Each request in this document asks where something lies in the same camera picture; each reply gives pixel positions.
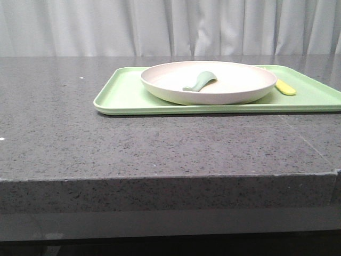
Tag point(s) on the light green tray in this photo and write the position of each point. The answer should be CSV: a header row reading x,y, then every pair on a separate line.
x,y
124,94

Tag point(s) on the yellow plastic fork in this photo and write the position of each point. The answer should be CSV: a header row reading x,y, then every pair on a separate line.
x,y
281,86

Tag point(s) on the grey curtain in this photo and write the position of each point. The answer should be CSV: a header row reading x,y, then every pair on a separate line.
x,y
168,28

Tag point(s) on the beige round plate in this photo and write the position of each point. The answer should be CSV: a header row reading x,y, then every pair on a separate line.
x,y
236,82

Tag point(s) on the mint green spoon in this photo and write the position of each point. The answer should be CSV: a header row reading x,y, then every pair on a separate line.
x,y
202,80

